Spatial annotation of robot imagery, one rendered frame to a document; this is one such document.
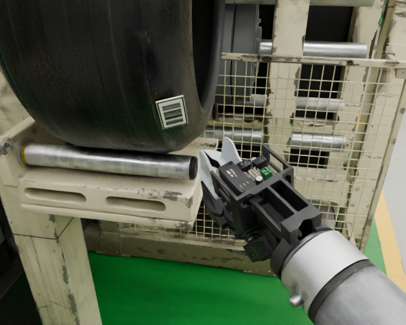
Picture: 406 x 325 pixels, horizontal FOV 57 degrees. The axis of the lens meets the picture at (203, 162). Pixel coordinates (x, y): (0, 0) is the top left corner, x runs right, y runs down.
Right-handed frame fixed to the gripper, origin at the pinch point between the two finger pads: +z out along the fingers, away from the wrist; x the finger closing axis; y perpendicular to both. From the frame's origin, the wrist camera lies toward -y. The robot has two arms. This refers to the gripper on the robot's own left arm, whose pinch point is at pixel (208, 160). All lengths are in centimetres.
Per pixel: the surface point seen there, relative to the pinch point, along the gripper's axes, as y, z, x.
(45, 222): -31, 39, 30
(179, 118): 2.5, 8.3, -0.3
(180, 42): 13.1, 8.9, -3.4
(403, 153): -163, 79, -177
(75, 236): -44, 42, 27
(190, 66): 8.3, 10.7, -4.8
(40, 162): -9.2, 30.2, 22.3
